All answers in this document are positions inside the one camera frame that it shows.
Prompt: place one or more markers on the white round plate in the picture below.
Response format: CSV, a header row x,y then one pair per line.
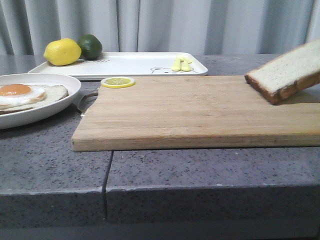
x,y
25,117

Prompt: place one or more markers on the bread slice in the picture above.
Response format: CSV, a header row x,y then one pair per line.
x,y
287,74
52,94

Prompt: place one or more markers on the white bear tray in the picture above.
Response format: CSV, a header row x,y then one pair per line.
x,y
112,64

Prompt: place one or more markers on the wooden cutting board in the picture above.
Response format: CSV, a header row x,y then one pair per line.
x,y
185,112

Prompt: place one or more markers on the yellow plastic fork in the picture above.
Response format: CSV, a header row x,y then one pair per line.
x,y
177,64

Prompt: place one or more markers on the lemon slice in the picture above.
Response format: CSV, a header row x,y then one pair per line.
x,y
117,82

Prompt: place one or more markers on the green lime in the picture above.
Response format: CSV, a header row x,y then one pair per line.
x,y
91,47

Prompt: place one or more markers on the grey curtain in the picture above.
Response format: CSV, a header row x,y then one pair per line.
x,y
198,27

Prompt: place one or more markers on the yellow lemon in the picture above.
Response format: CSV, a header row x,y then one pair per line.
x,y
62,52

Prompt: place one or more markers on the fried egg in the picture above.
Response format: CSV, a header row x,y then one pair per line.
x,y
15,95

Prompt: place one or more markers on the metal board handle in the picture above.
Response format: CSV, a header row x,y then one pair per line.
x,y
83,105

